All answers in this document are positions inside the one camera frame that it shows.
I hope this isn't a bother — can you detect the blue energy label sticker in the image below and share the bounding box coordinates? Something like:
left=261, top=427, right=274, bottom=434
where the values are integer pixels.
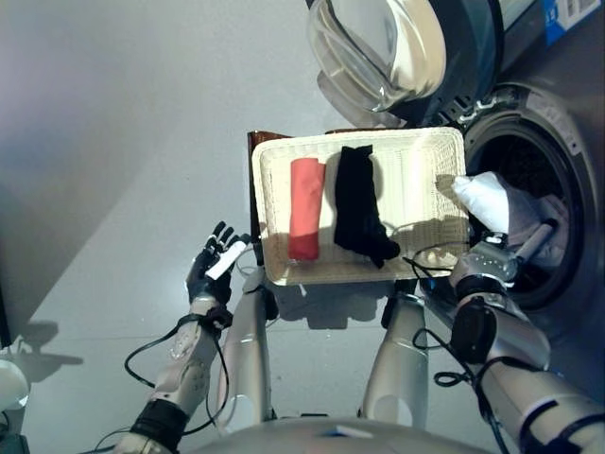
left=540, top=0, right=599, bottom=46

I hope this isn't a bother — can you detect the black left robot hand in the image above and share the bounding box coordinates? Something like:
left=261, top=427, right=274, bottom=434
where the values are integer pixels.
left=184, top=219, right=252, bottom=309

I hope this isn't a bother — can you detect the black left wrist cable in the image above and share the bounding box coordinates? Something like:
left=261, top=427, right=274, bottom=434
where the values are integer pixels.
left=93, top=313, right=231, bottom=453

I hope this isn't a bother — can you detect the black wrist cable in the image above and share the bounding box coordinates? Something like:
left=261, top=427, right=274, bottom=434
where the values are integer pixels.
left=93, top=313, right=231, bottom=453
left=401, top=242, right=512, bottom=454

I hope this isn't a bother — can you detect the round glass washing machine door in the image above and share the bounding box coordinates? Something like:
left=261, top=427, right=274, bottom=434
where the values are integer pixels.
left=305, top=0, right=505, bottom=130

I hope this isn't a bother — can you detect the grey front-load washing machine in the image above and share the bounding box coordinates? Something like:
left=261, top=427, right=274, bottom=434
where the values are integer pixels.
left=401, top=27, right=605, bottom=379

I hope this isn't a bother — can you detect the silver robot leg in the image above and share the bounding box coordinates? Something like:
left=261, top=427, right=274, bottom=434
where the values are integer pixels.
left=216, top=266, right=281, bottom=434
left=357, top=282, right=432, bottom=429

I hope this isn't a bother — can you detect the white round object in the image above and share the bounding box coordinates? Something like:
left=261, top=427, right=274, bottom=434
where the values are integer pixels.
left=0, top=358, right=30, bottom=410

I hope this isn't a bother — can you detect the cream wicker basket tray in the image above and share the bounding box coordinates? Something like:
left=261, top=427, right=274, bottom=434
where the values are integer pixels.
left=250, top=126, right=475, bottom=287

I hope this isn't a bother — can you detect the silver right robot leg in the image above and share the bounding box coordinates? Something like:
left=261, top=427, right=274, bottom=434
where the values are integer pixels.
left=357, top=282, right=432, bottom=429

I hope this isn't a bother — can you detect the white cloth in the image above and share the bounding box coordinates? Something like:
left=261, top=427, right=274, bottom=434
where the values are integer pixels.
left=450, top=170, right=571, bottom=271

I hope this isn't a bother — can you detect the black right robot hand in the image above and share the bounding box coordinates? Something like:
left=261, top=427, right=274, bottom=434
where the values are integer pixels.
left=476, top=218, right=562, bottom=266

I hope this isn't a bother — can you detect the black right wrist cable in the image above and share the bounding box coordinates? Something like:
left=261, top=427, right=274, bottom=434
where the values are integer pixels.
left=401, top=242, right=512, bottom=454

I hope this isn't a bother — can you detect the black cloth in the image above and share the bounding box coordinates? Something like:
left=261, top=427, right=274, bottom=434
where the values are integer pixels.
left=332, top=145, right=403, bottom=271

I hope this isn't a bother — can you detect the red rolled cloth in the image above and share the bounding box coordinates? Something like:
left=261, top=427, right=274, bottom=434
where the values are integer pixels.
left=286, top=157, right=328, bottom=262

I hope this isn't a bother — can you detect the silver left robot leg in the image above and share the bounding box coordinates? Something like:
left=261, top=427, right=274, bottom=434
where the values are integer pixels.
left=216, top=266, right=281, bottom=434

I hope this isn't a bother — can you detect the silver robot torso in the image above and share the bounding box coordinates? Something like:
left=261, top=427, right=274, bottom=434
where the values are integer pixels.
left=188, top=415, right=521, bottom=454

